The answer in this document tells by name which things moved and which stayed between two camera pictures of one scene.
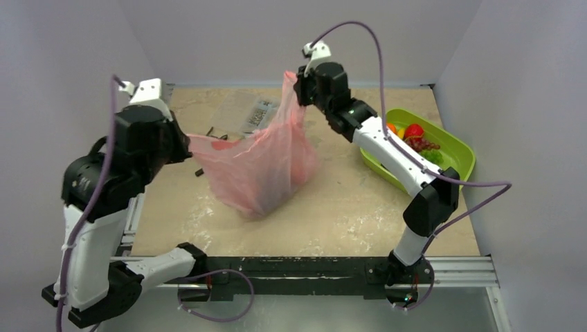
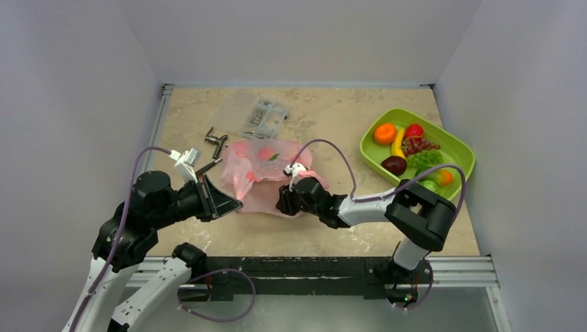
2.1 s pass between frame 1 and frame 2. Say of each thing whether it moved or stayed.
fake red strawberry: stayed
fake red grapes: stayed
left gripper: moved
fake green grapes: stayed
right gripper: moved
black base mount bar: stayed
